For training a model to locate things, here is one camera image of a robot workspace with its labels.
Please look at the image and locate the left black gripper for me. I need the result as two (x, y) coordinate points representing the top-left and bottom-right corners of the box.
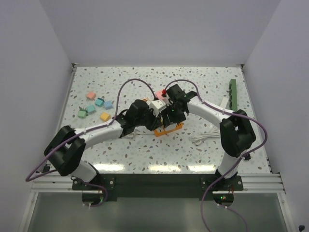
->
(134, 105), (162, 131)

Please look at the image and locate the orange power strip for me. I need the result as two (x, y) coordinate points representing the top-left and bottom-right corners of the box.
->
(154, 122), (183, 137)

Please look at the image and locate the blue plug adapter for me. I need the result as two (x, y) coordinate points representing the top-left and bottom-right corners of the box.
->
(104, 101), (113, 109)

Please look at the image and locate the yellow adapter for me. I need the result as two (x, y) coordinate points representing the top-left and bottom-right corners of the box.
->
(100, 113), (111, 122)

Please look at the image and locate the white power cord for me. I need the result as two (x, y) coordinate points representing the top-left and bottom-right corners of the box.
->
(192, 125), (223, 146)

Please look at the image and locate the white power strip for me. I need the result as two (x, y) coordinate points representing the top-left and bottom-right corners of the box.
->
(220, 97), (229, 109)

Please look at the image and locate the teal plug adapter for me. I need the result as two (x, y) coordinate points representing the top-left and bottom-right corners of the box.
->
(95, 98), (105, 107)

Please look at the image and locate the green power strip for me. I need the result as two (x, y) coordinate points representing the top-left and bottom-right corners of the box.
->
(229, 79), (238, 112)

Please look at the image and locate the pink plug adapter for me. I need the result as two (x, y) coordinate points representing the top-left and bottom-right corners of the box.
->
(86, 91), (96, 100)

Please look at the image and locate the green plug adapter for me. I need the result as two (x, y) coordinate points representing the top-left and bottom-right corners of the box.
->
(77, 109), (88, 118)

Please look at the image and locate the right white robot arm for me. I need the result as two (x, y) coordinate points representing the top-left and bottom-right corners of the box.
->
(166, 84), (256, 190)

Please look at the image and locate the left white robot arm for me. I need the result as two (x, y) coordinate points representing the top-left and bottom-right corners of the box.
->
(46, 99), (167, 189)

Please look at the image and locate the pink cube socket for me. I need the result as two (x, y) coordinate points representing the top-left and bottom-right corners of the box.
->
(155, 90), (167, 102)

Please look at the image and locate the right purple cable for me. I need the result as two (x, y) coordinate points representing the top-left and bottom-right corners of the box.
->
(165, 79), (269, 232)

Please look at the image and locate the purple cable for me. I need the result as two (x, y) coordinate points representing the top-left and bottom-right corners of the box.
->
(25, 78), (156, 182)
(165, 79), (269, 232)

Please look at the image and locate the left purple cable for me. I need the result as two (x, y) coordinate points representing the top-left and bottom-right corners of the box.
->
(25, 78), (156, 182)

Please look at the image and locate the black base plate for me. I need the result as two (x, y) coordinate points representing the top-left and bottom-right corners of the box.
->
(72, 173), (244, 203)

